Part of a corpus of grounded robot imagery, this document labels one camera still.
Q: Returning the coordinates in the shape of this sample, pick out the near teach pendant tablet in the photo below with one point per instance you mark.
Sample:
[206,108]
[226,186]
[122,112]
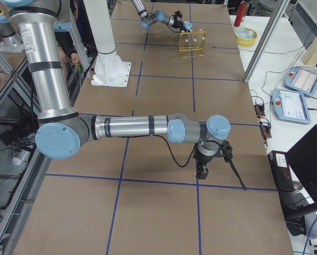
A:
[290,106]

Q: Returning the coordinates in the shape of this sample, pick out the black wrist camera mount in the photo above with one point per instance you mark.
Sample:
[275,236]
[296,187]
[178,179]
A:
[227,151]

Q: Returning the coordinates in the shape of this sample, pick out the red bottle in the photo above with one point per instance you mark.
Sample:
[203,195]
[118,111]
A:
[240,14]

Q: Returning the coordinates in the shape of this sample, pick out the light blue cup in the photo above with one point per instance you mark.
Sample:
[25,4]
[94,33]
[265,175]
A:
[187,26]

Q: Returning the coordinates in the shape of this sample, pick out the teach pendant tablet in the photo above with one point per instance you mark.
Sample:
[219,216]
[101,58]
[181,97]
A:
[302,80]
[290,106]

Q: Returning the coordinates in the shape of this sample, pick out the white pedestal column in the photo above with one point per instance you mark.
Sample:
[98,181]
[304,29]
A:
[109,68]

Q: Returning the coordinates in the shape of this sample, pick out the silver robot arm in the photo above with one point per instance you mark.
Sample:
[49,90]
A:
[148,19]
[62,130]

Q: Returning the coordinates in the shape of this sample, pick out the black box device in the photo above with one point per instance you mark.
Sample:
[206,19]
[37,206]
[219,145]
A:
[280,171]

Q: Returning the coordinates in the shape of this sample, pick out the person in black clothes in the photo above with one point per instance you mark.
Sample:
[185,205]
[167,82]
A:
[67,50]

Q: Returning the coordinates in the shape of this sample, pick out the far teach pendant tablet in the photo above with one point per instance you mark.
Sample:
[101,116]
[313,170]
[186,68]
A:
[302,80]

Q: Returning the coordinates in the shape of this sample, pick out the gold wire cup holder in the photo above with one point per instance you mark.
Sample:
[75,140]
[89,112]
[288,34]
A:
[191,44]

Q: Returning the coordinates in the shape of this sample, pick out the black computer monitor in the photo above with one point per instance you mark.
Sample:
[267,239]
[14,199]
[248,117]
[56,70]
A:
[302,158]

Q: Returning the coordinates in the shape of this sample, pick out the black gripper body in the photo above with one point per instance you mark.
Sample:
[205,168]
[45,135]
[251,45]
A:
[204,161]
[177,23]

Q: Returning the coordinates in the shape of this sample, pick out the aluminium frame post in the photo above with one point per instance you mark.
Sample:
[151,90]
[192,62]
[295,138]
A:
[277,14]

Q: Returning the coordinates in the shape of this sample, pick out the green handled screwdriver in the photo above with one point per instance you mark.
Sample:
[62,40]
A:
[79,69]

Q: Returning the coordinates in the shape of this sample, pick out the yellow bowl with blue plate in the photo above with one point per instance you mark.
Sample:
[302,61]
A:
[245,37]

